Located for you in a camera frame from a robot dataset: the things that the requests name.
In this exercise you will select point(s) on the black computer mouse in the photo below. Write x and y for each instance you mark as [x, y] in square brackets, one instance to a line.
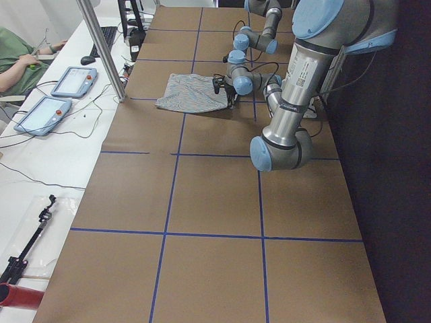
[86, 60]

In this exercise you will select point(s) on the far blue teach pendant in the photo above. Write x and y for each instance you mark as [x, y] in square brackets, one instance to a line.
[75, 82]

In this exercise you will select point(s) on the red cylinder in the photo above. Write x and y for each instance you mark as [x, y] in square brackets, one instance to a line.
[16, 296]

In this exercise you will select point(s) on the black box with label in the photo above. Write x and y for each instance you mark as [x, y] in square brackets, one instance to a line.
[135, 42]

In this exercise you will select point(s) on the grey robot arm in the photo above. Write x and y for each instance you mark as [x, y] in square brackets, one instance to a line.
[322, 30]
[262, 30]

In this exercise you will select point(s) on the striped polo shirt white collar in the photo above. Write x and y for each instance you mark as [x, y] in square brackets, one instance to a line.
[192, 93]

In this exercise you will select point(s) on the aluminium frame post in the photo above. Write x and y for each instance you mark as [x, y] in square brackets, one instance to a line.
[95, 30]

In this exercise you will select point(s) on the near blue teach pendant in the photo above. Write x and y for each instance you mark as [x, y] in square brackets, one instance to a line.
[44, 116]

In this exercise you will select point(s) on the person in green shirt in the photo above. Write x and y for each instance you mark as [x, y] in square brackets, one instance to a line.
[20, 69]

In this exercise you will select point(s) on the blue teach pendant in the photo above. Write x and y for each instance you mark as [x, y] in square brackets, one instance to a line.
[44, 116]
[75, 82]

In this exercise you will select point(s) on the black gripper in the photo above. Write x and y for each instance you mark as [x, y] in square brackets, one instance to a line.
[231, 93]

